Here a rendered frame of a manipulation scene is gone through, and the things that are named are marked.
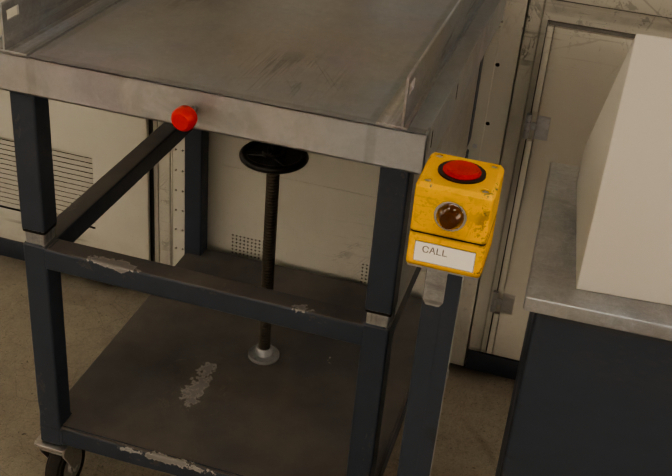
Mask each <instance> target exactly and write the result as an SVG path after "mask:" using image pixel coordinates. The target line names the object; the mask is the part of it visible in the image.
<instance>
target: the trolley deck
mask: <svg viewBox="0 0 672 476"><path fill-rule="evenodd" d="M457 1H458V0H121V1H119V2H118V3H116V4H114V5H113V6H111V7H109V8H108V9H106V10H104V11H103V12H101V13H99V14H98V15H96V16H94V17H93V18H91V19H89V20H88V21H86V22H84V23H82V24H81V25H79V26H77V27H76V28H74V29H72V30H71V31H69V32H67V33H66V34H64V35H62V36H61V37H59V38H57V39H56V40H54V41H52V42H51V43H49V44H47V45H46V46H44V47H42V48H40V49H39V50H37V51H35V52H34V53H32V54H30V55H29V56H27V57H25V56H20V55H15V54H10V53H5V52H1V51H0V89H1V90H6V91H11V92H16V93H21V94H26V95H31V96H35V97H40V98H45V99H50V100H55V101H60V102H65V103H70V104H75V105H80V106H85V107H89V108H94V109H99V110H104V111H109V112H114V113H119V114H124V115H129V116H134V117H139V118H143V119H148V120H153V121H158V122H163V123H168V124H172V122H171V115H172V112H173V111H174V110H175V109H176V108H177V107H179V106H181V105H187V106H190V107H192V106H195V107H196V108H197V112H196V114H197V117H198V120H197V124H196V125H195V126H194V127H193V129H197V130H202V131H207V132H212V133H217V134H222V135H227V136H232V137H237V138H242V139H247V140H251V141H256V142H261V143H266V144H271V145H276V146H281V147H286V148H291V149H296V150H301V151H305V152H310V153H315V154H320V155H325V156H330V157H335V158H340V159H345V160H350V161H355V162H359V163H364V164H369V165H374V166H379V167H384V168H389V169H394V170H399V171H404V172H409V173H413V174H418V175H421V173H422V171H423V169H424V167H425V165H426V163H427V161H428V159H429V157H430V155H431V154H433V153H434V152H435V150H436V148H437V146H438V144H439V142H440V141H441V139H442V137H443V135H444V133H445V131H446V129H447V127H448V125H449V123H450V121H451V119H452V117H453V115H454V113H455V111H456V109H457V107H458V105H459V103H460V101H461V99H462V97H463V95H464V93H465V91H466V90H467V88H468V86H469V84H470V82H471V80H472V78H473V76H474V74H475V72H476V70H477V68H478V66H479V64H480V62H481V60H482V58H483V56H484V54H485V52H486V50H487V48H488V46H489V44H490V42H491V40H492V39H493V37H494V35H495V33H496V31H497V29H498V27H499V25H500V23H501V21H502V19H503V15H504V9H505V3H506V0H484V2H483V3H482V5H481V7H480V8H479V10H478V12H477V13H476V15H475V17H474V18H473V20H472V22H471V23H470V25H469V27H468V28H467V30H466V32H465V34H464V35H463V37H462V39H461V40H460V42H459V44H458V45H457V47H456V49H455V50H454V52H453V54H452V55H451V57H450V59H449V61H448V62H447V64H446V66H445V67H444V69H443V71H442V72H441V74H440V76H439V77H438V79H437V81H436V82H435V84H434V86H433V88H432V89H431V91H430V93H429V94H428V96H427V98H426V99H425V101H424V103H423V104H422V106H421V108H420V109H419V111H418V113H417V114H416V116H415V118H414V120H413V121H412V123H411V125H410V126H409V128H408V130H407V131H405V130H400V129H395V128H390V127H385V126H380V125H376V121H377V120H378V118H379V117H380V116H381V114H382V113H383V111H384V110H385V108H386V107H387V105H388V104H389V102H390V101H391V99H392V98H393V96H394V95H395V93H396V92H397V90H398V89H399V87H400V86H401V84H402V83H403V81H404V80H405V78H406V77H407V75H408V74H409V72H410V71H411V69H412V68H413V66H414V65H415V63H416V62H417V60H418V59H419V57H420V56H421V54H422V53H423V52H424V50H425V49H426V47H427V46H428V44H429V43H430V41H431V40H432V38H433V37H434V35H435V34H436V32H437V31H438V29H439V28H440V26H441V25H442V23H443V22H444V20H445V19H446V17H447V16H448V14H449V13H450V11H451V10H452V8H453V7H454V5H455V4H456V2H457Z"/></svg>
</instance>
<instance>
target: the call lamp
mask: <svg viewBox="0 0 672 476"><path fill-rule="evenodd" d="M434 220H435V222H436V224H437V225H438V226H439V227H440V228H442V229H443V230H446V231H451V232H454V231H458V230H460V229H462V228H463V227H464V225H465V224H466V221H467V213H466V211H465V209H464V208H463V207H462V206H461V205H460V204H459V203H457V202H454V201H445V202H442V203H440V204H438V206H437V207H436V208H435V211H434Z"/></svg>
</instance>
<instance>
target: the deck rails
mask: <svg viewBox="0 0 672 476"><path fill-rule="evenodd" d="M119 1H121V0H3V1H1V2H0V20H1V30H2V41H3V48H1V49H0V51H1V52H5V53H10V54H15V55H20V56H25V57H27V56H29V55H30V54H32V53H34V52H35V51H37V50H39V49H40V48H42V47H44V46H46V45H47V44H49V43H51V42H52V41H54V40H56V39H57V38H59V37H61V36H62V35H64V34H66V33H67V32H69V31H71V30H72V29H74V28H76V27H77V26H79V25H81V24H82V23H84V22H86V21H88V20H89V19H91V18H93V17H94V16H96V15H98V14H99V13H101V12H103V11H104V10H106V9H108V8H109V7H111V6H113V5H114V4H116V3H118V2H119ZM483 2H484V0H458V1H457V2H456V4H455V5H454V7H453V8H452V10H451V11H450V13H449V14H448V16H447V17H446V19H445V20H444V22H443V23H442V25H441V26H440V28H439V29H438V31H437V32H436V34H435V35H434V37H433V38H432V40H431V41H430V43H429V44H428V46H427V47H426V49H425V50H424V52H423V53H422V54H421V56H420V57H419V59H418V60H417V62H416V63H415V65H414V66H413V68H412V69H411V71H410V72H409V74H408V75H407V77H406V78H405V80H404V81H403V83H402V84H401V86H400V87H399V89H398V90H397V92H396V93H395V95H394V96H393V98H392V99H391V101H390V102H389V104H388V105H387V107H386V108H385V110H384V111H383V113H382V114H381V116H380V117H379V118H378V120H377V121H376V125H380V126H385V127H390V128H395V129H400V130H405V131H407V130H408V128H409V126H410V125H411V123H412V121H413V120H414V118H415V116H416V114H417V113H418V111H419V109H420V108H421V106H422V104H423V103H424V101H425V99H426V98H427V96H428V94H429V93H430V91H431V89H432V88H433V86H434V84H435V82H436V81H437V79H438V77H439V76H440V74H441V72H442V71H443V69H444V67H445V66H446V64H447V62H448V61H449V59H450V57H451V55H452V54H453V52H454V50H455V49H456V47H457V45H458V44H459V42H460V40H461V39H462V37H463V35H464V34H465V32H466V30H467V28H468V27H469V25H470V23H471V22H472V20H473V18H474V17H475V15H476V13H477V12H478V10H479V8H480V7H481V5H482V3H483ZM14 6H17V14H16V15H14V16H12V17H10V18H8V19H7V13H6V10H8V9H10V8H12V7H14Z"/></svg>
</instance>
